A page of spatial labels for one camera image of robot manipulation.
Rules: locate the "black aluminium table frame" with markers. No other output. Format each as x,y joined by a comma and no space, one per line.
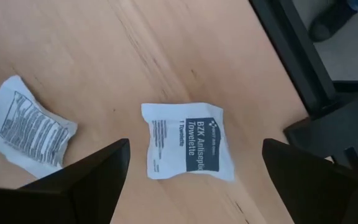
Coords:
291,46

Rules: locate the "person's shoe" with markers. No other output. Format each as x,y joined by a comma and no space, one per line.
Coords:
328,21

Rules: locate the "white black-print square packet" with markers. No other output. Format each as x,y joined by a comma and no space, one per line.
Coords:
172,155
26,130

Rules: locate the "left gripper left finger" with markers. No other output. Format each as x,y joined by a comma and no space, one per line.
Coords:
73,199

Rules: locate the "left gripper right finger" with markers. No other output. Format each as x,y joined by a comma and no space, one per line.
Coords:
315,199

